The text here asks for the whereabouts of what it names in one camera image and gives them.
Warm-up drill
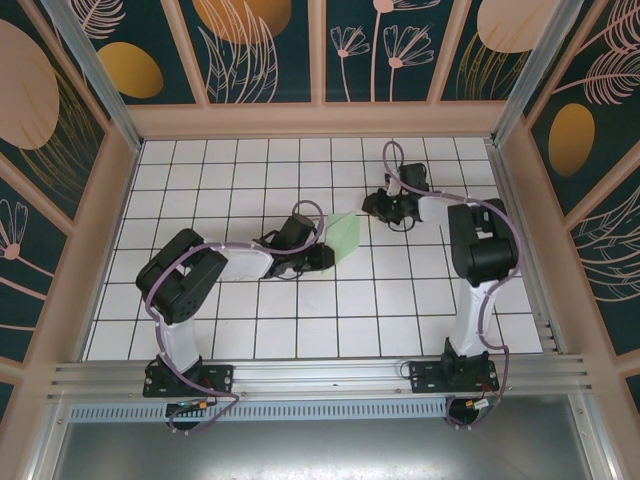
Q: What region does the light green cloth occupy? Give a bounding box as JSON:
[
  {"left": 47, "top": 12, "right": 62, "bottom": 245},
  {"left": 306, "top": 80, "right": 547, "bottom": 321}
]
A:
[{"left": 317, "top": 212, "right": 362, "bottom": 275}]

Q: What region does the grey metal sheet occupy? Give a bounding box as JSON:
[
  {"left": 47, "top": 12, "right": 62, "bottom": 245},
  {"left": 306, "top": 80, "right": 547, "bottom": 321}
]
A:
[{"left": 49, "top": 419, "right": 596, "bottom": 480}]

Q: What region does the small circuit board with connector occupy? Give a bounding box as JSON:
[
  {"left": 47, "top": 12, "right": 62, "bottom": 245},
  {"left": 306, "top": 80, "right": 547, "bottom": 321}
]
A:
[
  {"left": 462, "top": 397, "right": 503, "bottom": 416},
  {"left": 167, "top": 398, "right": 216, "bottom": 416}
]

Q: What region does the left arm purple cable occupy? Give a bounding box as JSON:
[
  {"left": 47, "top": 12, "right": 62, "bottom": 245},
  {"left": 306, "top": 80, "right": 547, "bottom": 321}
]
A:
[{"left": 144, "top": 200, "right": 325, "bottom": 434}]

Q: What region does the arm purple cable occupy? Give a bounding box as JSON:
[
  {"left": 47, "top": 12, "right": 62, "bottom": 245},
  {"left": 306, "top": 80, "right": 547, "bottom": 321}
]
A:
[
  {"left": 144, "top": 200, "right": 325, "bottom": 434},
  {"left": 381, "top": 140, "right": 521, "bottom": 431}
]

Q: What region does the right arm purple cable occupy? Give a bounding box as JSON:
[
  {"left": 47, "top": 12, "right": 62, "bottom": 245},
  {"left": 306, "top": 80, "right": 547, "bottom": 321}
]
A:
[{"left": 381, "top": 140, "right": 521, "bottom": 431}]

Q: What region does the long aluminium mounting rail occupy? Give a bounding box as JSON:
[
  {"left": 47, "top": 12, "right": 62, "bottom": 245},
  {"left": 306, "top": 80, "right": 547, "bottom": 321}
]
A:
[{"left": 47, "top": 353, "right": 594, "bottom": 406}]

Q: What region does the aluminium side rail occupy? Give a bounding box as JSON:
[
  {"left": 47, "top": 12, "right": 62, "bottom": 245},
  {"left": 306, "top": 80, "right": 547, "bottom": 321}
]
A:
[{"left": 487, "top": 142, "right": 569, "bottom": 355}]

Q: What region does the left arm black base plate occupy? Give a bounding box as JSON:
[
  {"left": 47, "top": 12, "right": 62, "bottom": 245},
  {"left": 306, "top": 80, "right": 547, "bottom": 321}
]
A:
[{"left": 143, "top": 363, "right": 235, "bottom": 399}]

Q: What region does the grey slotted cable duct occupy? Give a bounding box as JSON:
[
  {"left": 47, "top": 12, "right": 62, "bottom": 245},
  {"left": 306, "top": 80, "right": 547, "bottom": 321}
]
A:
[{"left": 69, "top": 402, "right": 571, "bottom": 422}]

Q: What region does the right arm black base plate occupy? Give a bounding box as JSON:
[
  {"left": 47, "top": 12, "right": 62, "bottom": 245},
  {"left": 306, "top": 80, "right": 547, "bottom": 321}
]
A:
[{"left": 408, "top": 359, "right": 499, "bottom": 394}]

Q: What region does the aluminium frame post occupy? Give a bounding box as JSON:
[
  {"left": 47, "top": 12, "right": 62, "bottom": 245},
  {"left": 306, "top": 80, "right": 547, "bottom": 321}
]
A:
[
  {"left": 489, "top": 0, "right": 585, "bottom": 147},
  {"left": 39, "top": 0, "right": 145, "bottom": 154}
]

